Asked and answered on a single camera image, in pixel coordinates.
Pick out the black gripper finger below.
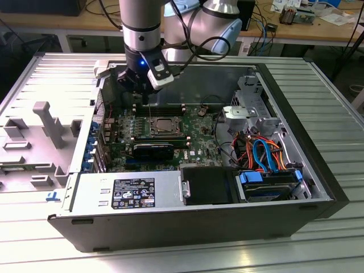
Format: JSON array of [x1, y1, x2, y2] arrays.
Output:
[[115, 71, 147, 106], [144, 88, 159, 106]]

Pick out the silver CPU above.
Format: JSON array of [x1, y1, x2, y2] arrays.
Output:
[[155, 118, 175, 134]]

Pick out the black RAM slot bank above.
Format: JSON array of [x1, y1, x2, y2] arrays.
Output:
[[132, 101, 187, 117], [132, 134, 191, 144]]

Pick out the CPU socket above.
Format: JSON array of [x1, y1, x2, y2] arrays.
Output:
[[147, 114, 184, 139]]

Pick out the grey case latch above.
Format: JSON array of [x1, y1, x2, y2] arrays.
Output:
[[93, 60, 111, 79]]

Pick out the black graphics card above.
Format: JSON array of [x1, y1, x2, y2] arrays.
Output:
[[131, 141, 175, 160]]

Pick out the wooden desk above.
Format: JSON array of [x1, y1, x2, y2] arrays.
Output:
[[0, 0, 364, 48]]

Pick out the green motherboard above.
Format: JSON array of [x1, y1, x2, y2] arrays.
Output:
[[104, 104, 227, 173]]

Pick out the silver metal drive cage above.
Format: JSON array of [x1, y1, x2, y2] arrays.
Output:
[[221, 75, 281, 137]]

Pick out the large dark box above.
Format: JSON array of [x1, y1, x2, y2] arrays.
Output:
[[0, 0, 83, 17]]

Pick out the silver power supply unit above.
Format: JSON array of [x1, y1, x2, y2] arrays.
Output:
[[61, 170, 183, 213]]

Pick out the grey parts rack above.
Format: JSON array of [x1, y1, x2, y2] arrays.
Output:
[[0, 101, 85, 194]]

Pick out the black upright box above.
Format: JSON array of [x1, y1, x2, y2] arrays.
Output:
[[241, 0, 257, 31]]

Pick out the green RAM stick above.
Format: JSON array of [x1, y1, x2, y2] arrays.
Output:
[[0, 166, 37, 172]]

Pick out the black PC case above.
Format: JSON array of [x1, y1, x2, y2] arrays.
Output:
[[47, 58, 350, 254]]

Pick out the hard disk in blue carrier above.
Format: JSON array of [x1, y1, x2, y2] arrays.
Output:
[[235, 169, 304, 203]]

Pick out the brown transformer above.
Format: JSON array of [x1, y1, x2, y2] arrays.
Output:
[[279, 7, 298, 25]]

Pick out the grey electronic device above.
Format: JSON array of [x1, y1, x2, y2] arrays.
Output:
[[294, 8, 316, 25]]

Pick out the white papers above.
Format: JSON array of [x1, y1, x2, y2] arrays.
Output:
[[320, 8, 356, 27]]

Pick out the pale round container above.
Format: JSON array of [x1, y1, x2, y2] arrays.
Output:
[[349, 84, 364, 99]]

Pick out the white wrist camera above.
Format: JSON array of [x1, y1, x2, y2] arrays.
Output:
[[146, 58, 175, 91]]

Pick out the black camera cable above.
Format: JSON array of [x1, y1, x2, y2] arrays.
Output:
[[163, 0, 231, 75]]

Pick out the black wire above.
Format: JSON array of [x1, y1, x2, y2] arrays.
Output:
[[213, 112, 237, 168]]

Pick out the orange wire bundle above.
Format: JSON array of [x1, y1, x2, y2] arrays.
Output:
[[233, 135, 288, 171]]

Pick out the blue network cable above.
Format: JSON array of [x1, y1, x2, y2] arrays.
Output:
[[260, 15, 271, 53]]

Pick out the blue flat data wire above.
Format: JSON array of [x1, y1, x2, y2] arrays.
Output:
[[253, 138, 281, 174]]

